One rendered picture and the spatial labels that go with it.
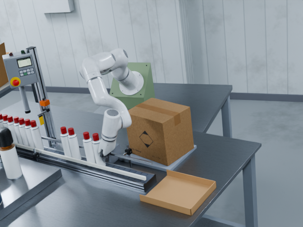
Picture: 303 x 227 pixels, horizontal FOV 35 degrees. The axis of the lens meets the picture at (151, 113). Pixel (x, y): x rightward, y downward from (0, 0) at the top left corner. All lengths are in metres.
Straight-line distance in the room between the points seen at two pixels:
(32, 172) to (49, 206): 0.33
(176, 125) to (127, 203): 0.52
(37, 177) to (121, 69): 0.95
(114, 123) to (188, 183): 0.50
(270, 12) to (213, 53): 0.78
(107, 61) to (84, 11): 3.22
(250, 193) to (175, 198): 0.69
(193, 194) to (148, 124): 0.47
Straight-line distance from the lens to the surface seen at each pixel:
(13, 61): 2.95
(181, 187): 2.53
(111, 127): 2.49
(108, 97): 2.56
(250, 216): 3.12
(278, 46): 5.28
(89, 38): 6.03
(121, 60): 3.16
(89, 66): 2.63
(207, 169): 2.68
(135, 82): 3.44
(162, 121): 2.59
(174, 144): 2.69
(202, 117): 3.27
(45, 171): 2.82
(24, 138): 3.10
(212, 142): 2.94
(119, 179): 2.62
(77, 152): 2.82
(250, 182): 2.97
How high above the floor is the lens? 2.23
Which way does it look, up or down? 24 degrees down
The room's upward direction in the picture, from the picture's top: 8 degrees counter-clockwise
